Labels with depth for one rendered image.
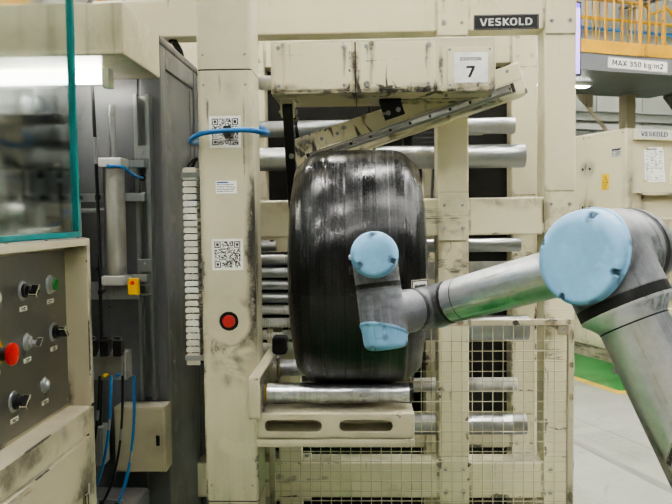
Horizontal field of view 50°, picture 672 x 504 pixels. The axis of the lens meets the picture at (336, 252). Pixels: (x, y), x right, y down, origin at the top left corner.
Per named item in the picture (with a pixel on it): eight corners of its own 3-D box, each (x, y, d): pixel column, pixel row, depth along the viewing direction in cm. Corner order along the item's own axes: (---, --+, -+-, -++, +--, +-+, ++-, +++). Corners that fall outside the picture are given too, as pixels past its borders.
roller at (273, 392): (261, 382, 167) (263, 383, 171) (260, 402, 166) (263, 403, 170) (413, 382, 166) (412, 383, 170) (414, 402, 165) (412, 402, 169)
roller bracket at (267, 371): (248, 420, 163) (247, 377, 163) (270, 380, 203) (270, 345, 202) (263, 420, 163) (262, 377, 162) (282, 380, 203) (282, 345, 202)
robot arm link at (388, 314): (432, 342, 122) (423, 277, 123) (388, 351, 114) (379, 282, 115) (397, 343, 127) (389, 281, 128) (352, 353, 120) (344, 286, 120)
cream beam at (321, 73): (270, 95, 196) (269, 40, 195) (281, 108, 221) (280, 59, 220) (497, 91, 194) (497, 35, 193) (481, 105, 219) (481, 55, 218)
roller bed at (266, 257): (232, 355, 214) (230, 254, 212) (241, 346, 228) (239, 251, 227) (299, 354, 213) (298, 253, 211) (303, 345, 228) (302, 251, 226)
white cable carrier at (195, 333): (186, 365, 176) (181, 167, 173) (191, 361, 180) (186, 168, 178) (204, 365, 175) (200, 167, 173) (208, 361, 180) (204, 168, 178)
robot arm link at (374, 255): (353, 285, 115) (346, 232, 115) (354, 286, 126) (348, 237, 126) (403, 279, 114) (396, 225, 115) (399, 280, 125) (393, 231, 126)
